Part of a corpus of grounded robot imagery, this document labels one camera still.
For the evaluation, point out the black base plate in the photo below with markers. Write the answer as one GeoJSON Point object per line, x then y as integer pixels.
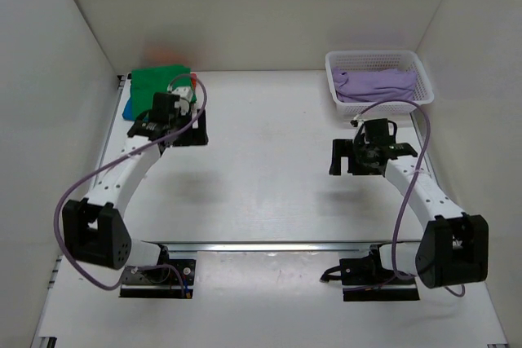
{"type": "Point", "coordinates": [174, 282]}
{"type": "Point", "coordinates": [365, 279]}

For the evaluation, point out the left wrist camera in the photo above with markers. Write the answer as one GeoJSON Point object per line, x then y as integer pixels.
{"type": "Point", "coordinates": [184, 98]}

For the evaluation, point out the folded orange t shirt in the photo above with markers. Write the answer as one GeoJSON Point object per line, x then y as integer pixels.
{"type": "Point", "coordinates": [194, 80]}

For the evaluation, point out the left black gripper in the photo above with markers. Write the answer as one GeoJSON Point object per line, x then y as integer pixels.
{"type": "Point", "coordinates": [196, 135]}

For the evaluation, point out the folded blue t shirt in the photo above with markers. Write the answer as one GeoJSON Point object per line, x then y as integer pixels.
{"type": "Point", "coordinates": [127, 113]}

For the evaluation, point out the purple t shirt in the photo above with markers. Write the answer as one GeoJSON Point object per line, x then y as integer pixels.
{"type": "Point", "coordinates": [374, 86]}

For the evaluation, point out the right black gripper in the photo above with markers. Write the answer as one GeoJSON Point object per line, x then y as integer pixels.
{"type": "Point", "coordinates": [346, 148]}

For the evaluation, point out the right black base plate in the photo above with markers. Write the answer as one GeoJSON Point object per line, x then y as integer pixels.
{"type": "Point", "coordinates": [365, 279]}

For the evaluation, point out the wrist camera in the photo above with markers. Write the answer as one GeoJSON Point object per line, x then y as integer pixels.
{"type": "Point", "coordinates": [184, 98]}
{"type": "Point", "coordinates": [356, 126]}

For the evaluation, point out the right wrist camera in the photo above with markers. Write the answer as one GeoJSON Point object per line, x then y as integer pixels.
{"type": "Point", "coordinates": [356, 126]}

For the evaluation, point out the white plastic basket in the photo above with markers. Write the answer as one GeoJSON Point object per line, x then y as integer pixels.
{"type": "Point", "coordinates": [379, 60]}

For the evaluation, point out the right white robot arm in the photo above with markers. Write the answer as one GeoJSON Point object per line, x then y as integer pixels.
{"type": "Point", "coordinates": [454, 248]}

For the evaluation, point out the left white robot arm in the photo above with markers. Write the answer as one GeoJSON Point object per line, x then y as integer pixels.
{"type": "Point", "coordinates": [94, 230]}

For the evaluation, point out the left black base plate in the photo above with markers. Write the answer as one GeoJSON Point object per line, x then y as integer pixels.
{"type": "Point", "coordinates": [174, 282]}

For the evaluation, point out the green t shirt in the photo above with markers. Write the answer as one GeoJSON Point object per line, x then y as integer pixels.
{"type": "Point", "coordinates": [145, 82]}

